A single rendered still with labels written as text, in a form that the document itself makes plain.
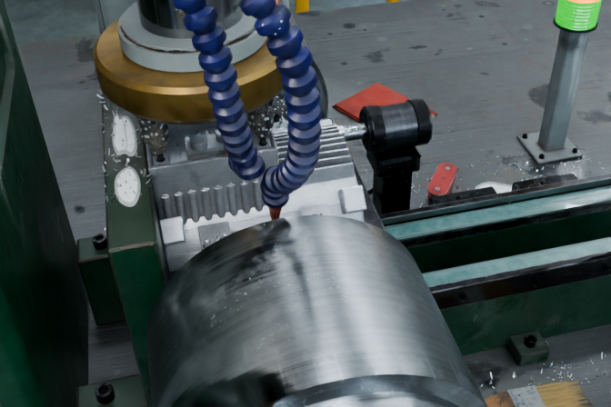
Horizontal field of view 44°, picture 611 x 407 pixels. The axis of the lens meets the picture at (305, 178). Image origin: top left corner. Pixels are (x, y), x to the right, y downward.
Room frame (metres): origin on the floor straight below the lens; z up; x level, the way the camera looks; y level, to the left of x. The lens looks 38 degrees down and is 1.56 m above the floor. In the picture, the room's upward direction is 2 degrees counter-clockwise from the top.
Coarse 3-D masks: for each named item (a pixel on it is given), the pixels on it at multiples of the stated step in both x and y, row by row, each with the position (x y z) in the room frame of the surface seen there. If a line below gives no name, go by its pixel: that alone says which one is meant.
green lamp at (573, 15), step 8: (560, 0) 1.02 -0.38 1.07; (568, 0) 1.00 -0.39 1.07; (600, 0) 1.00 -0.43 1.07; (560, 8) 1.01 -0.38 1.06; (568, 8) 1.00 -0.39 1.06; (576, 8) 0.99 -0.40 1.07; (584, 8) 0.99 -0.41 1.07; (592, 8) 0.99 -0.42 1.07; (560, 16) 1.01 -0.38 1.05; (568, 16) 1.00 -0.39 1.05; (576, 16) 0.99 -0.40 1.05; (584, 16) 0.99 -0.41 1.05; (592, 16) 0.99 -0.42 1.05; (560, 24) 1.01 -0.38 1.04; (568, 24) 1.00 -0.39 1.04; (576, 24) 0.99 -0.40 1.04; (584, 24) 0.99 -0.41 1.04; (592, 24) 1.00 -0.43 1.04
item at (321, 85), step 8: (280, 0) 0.95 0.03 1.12; (304, 40) 0.87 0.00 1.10; (312, 64) 0.80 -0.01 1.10; (320, 72) 0.81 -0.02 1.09; (320, 80) 0.80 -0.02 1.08; (320, 88) 0.80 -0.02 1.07; (280, 96) 0.77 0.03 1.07; (280, 104) 0.76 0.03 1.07; (320, 104) 0.80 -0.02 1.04; (280, 112) 0.75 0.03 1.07
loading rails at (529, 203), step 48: (528, 192) 0.75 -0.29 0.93; (576, 192) 0.76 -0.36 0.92; (432, 240) 0.69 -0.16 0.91; (480, 240) 0.70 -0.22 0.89; (528, 240) 0.72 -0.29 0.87; (576, 240) 0.73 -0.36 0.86; (432, 288) 0.59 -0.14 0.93; (480, 288) 0.60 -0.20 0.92; (528, 288) 0.61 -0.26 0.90; (576, 288) 0.62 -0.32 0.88; (480, 336) 0.60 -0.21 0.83; (528, 336) 0.60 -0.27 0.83
